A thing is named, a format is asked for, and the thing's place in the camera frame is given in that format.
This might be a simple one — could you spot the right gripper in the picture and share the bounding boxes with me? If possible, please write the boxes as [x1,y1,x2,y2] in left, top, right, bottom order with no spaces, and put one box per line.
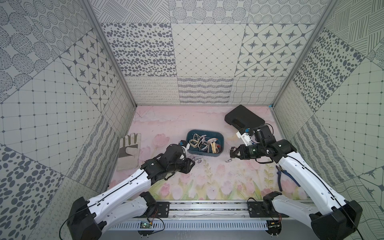
[231,143,265,161]

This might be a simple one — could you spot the beige square face watch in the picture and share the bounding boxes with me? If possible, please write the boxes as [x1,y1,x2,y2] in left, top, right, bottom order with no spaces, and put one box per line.
[211,142,218,154]

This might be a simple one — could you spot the orange white watch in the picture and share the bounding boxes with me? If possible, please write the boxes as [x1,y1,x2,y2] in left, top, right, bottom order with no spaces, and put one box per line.
[208,138,218,143]

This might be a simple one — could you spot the pink white watch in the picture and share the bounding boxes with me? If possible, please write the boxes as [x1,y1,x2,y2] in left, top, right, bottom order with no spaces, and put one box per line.
[201,135,207,143]

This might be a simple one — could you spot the beige watch pair front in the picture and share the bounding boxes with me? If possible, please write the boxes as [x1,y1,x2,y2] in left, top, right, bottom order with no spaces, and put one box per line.
[189,134,201,148]

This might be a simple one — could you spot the patterned white black watch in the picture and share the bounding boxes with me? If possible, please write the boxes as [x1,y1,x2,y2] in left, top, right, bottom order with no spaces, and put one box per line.
[198,141,208,152]

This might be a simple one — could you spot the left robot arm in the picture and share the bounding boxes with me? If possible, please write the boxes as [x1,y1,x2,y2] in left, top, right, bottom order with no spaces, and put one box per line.
[63,141,195,240]

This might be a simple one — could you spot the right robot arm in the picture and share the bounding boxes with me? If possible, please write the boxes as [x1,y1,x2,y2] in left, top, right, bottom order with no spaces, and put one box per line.
[230,125,363,240]

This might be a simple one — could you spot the teal storage box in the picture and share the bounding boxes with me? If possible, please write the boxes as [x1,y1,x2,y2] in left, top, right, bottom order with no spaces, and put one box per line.
[186,130,225,157]

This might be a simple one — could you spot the purple white watch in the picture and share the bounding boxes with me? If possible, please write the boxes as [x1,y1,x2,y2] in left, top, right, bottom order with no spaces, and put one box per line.
[193,156,203,164]

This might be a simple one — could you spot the black plastic case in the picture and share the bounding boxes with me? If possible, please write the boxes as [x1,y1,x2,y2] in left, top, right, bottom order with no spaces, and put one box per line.
[225,105,266,134]

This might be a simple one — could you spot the grey work glove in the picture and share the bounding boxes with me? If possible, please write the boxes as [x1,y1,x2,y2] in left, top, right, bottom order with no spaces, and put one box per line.
[116,133,141,172]

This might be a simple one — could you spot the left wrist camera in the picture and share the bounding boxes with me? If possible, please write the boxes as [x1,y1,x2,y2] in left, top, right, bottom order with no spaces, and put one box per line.
[179,140,190,152]

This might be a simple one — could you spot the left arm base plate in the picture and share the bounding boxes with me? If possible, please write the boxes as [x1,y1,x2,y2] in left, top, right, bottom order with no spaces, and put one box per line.
[128,201,171,219]

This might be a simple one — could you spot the aluminium mounting rail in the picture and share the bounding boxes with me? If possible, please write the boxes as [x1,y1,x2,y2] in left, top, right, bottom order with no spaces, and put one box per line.
[85,200,334,222]

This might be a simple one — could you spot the blue handled pliers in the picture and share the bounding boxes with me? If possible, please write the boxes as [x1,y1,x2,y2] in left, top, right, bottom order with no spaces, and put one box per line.
[276,165,300,194]

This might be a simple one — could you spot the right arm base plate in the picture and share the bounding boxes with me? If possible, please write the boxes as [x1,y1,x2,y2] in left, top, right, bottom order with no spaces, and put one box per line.
[247,191,289,218]

